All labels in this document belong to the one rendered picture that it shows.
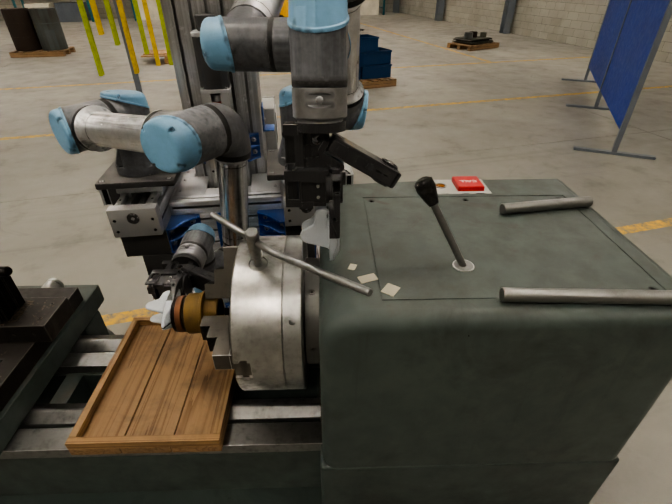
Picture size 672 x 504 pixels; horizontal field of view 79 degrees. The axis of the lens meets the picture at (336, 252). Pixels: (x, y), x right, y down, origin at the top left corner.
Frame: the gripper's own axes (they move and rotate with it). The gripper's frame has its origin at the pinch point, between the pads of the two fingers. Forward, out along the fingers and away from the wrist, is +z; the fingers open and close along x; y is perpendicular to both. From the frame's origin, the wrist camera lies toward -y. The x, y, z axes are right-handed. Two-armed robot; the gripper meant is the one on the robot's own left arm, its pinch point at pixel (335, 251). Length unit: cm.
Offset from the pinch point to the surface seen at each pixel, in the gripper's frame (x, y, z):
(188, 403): -10, 32, 40
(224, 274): -15.3, 22.3, 11.5
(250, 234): -3.3, 13.9, -1.9
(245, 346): 1.2, 15.7, 17.1
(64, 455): -2, 56, 46
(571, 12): -1257, -700, -166
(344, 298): 4.8, -1.2, 5.7
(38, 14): -1062, 670, -143
